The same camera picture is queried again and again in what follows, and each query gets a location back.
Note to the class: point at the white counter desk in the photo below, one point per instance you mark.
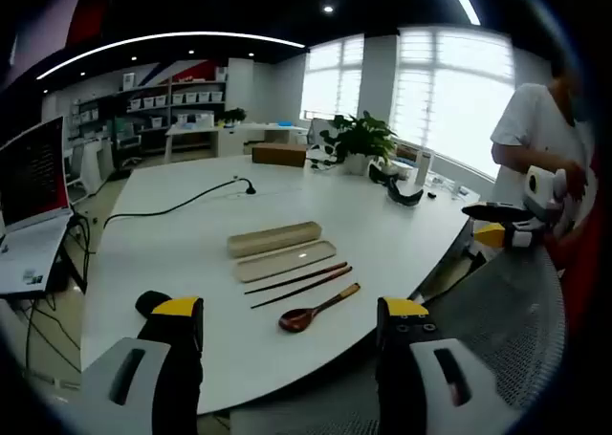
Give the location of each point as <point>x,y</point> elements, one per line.
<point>229,136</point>

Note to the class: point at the curved ceiling light strip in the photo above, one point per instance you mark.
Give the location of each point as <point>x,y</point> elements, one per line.
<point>167,36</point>

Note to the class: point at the beige cutlery case lid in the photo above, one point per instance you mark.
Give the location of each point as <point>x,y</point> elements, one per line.
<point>287,262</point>

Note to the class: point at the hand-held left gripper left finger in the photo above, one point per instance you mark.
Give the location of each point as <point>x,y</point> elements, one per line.
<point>177,358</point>

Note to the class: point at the storage shelving unit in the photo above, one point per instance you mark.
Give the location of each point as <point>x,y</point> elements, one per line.
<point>153,102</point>

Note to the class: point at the brown wooden spoon utensil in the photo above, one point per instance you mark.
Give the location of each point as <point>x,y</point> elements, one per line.
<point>296,320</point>

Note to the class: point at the small potted plant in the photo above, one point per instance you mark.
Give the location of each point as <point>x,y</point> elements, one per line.
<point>232,115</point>

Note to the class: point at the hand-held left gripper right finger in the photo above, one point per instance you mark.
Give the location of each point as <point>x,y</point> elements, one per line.
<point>401,358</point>

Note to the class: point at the white tall carton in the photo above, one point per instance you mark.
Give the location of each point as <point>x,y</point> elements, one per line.
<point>424,167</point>

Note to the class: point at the brown cardboard box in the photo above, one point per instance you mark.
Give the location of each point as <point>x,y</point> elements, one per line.
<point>278,155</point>

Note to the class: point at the beige cutlery case base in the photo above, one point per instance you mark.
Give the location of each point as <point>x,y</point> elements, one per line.
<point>272,236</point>

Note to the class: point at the large potted green plant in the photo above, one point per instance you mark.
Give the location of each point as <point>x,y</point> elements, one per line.
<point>358,138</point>

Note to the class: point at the black headset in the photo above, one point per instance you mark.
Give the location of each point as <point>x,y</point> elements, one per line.
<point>404,197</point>

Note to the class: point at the person's right hand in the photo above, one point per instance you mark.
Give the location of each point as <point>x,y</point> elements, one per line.
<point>576,181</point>

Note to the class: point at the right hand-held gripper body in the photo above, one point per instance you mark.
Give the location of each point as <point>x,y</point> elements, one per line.
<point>538,186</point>

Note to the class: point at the white laptop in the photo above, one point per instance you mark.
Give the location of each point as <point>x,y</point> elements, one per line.
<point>28,191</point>

